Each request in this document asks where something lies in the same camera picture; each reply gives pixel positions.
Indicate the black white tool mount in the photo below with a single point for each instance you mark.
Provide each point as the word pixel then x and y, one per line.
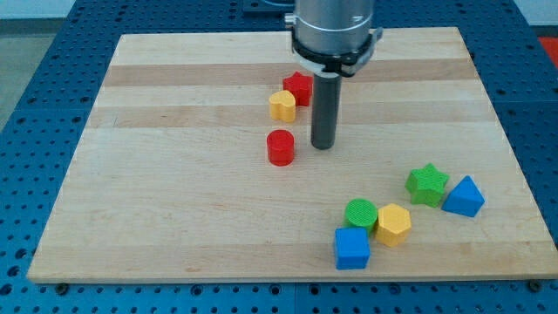
pixel 328 66

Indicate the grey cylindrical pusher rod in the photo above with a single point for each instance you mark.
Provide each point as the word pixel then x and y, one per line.
pixel 325 104

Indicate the red cylinder block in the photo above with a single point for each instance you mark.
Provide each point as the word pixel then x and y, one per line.
pixel 280 147

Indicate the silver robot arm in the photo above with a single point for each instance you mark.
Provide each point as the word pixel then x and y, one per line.
pixel 334 40

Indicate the yellow heart block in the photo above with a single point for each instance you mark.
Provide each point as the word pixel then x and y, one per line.
pixel 282 106

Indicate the red star block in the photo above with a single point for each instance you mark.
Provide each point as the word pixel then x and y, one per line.
pixel 301 86

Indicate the green cylinder block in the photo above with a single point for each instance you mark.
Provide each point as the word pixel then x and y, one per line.
pixel 360 213

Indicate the green star block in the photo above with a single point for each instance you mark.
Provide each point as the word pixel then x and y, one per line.
pixel 426 185

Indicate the wooden board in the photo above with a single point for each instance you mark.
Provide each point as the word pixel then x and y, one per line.
pixel 171 183

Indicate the yellow hexagon block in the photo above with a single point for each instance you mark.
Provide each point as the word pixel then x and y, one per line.
pixel 394 225

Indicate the blue cube block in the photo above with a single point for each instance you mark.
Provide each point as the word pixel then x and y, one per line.
pixel 351 248

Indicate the blue triangle block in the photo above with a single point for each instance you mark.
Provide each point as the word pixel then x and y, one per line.
pixel 465 199

